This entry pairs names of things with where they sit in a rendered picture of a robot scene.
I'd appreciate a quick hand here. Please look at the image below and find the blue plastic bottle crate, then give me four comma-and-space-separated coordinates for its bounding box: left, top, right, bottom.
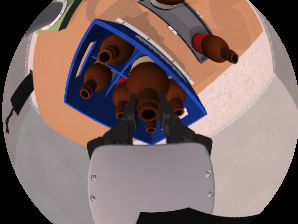
64, 19, 208, 144

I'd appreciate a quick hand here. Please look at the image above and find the brown glass bottle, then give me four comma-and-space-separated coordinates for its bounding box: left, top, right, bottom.
80, 61, 116, 99
150, 0, 185, 10
191, 33, 239, 64
126, 55, 170, 121
167, 76, 186, 117
97, 34, 136, 65
112, 76, 130, 119
142, 116, 160, 133

